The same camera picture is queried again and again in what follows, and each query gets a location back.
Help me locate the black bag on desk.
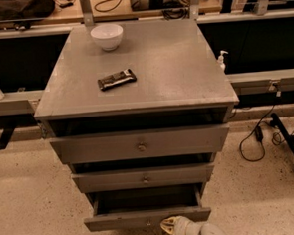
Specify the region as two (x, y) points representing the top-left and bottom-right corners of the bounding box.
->
(0, 0), (56, 29)

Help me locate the grey bottom drawer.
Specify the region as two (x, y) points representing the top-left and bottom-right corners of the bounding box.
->
(84, 184), (211, 232)

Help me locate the black shelf bracket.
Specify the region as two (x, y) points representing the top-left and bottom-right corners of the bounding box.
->
(0, 125), (15, 150)

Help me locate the black floor cable with adapter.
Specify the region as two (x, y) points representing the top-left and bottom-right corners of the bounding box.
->
(235, 80), (294, 163)

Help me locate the black snack bar wrapper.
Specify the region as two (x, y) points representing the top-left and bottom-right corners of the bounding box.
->
(97, 69), (137, 92)

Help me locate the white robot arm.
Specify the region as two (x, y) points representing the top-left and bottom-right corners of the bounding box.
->
(160, 216), (228, 235)

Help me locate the grey drawer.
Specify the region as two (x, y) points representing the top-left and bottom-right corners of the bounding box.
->
(72, 163), (214, 193)
(50, 123), (229, 164)
(84, 184), (211, 232)

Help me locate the white ceramic bowl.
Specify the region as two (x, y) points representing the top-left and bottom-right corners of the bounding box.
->
(90, 24), (124, 51)

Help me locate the grey wooden drawer cabinet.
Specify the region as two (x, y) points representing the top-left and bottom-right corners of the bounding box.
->
(28, 14), (247, 210)

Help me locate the grey middle drawer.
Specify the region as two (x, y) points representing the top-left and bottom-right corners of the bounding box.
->
(72, 163), (214, 193)

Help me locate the grey top drawer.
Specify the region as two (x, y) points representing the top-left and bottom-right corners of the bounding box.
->
(50, 123), (229, 164)

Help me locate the black coiled cable bundle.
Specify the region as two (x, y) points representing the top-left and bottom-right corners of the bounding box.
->
(160, 0), (192, 22)

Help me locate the black cable loop on desk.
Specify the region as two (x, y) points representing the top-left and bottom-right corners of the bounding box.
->
(93, 0), (128, 14)

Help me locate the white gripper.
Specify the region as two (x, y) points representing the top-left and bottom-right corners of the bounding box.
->
(160, 216), (204, 235)

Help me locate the white pump bottle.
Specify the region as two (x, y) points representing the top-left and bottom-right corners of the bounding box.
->
(217, 50), (229, 72)

